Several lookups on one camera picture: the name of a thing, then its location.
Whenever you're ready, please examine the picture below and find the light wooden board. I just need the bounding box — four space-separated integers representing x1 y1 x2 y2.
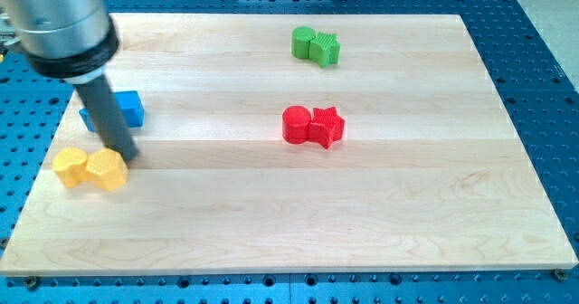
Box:
1 14 578 276

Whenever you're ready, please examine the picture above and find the right board clamp screw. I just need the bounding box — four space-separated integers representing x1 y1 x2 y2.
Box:
553 269 568 281

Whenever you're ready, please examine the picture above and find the red star block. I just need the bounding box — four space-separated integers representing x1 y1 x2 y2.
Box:
308 107 345 149

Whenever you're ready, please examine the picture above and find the board clamp screw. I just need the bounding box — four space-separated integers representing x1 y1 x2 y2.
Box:
553 269 568 281
23 276 39 290

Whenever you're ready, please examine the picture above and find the red cylinder block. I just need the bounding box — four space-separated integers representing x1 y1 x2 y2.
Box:
282 106 311 144

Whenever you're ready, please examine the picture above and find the yellow hexagon block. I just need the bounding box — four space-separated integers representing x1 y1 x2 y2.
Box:
86 148 128 191

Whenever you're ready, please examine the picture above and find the left board clamp screw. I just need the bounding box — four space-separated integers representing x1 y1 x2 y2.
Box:
23 276 39 290

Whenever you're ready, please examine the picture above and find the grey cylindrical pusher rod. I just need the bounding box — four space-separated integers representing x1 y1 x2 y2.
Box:
74 74 138 162

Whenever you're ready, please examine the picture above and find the blue cube block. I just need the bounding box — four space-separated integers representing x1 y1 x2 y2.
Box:
79 90 145 132

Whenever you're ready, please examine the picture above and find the green star block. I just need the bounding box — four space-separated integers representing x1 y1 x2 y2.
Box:
309 32 341 68

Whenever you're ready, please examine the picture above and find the green cylinder block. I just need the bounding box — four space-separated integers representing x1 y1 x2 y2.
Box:
291 26 316 60

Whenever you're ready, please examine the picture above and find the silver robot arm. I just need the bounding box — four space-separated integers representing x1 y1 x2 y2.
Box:
1 0 138 162

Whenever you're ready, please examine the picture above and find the yellow heart block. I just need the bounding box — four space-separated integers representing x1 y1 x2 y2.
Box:
52 147 90 187

